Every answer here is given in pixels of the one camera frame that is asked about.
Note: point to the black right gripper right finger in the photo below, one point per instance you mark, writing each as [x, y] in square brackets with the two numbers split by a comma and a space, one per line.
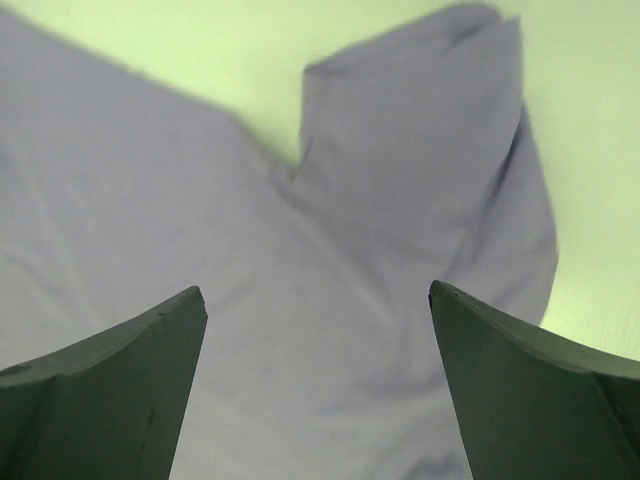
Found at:
[533, 405]

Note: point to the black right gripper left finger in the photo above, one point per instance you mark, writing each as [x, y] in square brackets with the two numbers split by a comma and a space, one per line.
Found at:
[108, 407]

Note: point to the purple t shirt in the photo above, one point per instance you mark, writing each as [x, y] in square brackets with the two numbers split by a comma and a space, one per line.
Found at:
[320, 361]

